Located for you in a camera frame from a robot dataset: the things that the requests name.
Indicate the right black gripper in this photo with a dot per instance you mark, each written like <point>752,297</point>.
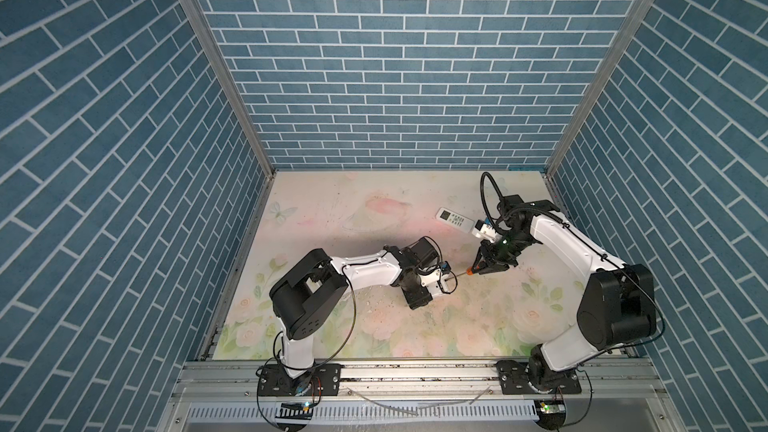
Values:
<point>489,260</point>

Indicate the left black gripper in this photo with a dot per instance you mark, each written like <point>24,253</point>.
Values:
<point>420,298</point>

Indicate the orange black screwdriver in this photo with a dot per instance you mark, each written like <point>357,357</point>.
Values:
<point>462,274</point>

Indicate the white remote with display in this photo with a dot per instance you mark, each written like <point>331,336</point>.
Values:
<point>455,220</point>

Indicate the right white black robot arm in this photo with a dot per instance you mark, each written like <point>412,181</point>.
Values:
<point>617,306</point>

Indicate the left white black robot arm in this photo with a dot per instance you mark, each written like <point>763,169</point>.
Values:
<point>304,298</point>

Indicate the right circuit board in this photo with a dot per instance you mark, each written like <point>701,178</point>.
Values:
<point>551,408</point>

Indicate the circuit board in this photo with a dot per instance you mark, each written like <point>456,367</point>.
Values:
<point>286,412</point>
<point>551,408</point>

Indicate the left circuit board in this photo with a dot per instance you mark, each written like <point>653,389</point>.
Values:
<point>286,412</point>

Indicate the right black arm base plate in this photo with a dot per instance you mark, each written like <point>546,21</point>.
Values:
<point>535,377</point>

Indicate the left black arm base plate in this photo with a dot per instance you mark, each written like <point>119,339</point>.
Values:
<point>274,381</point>

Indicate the aluminium front rail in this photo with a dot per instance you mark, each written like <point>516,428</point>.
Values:
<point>618,394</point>

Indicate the white slotted cable duct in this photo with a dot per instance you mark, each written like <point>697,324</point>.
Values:
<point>356,412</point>

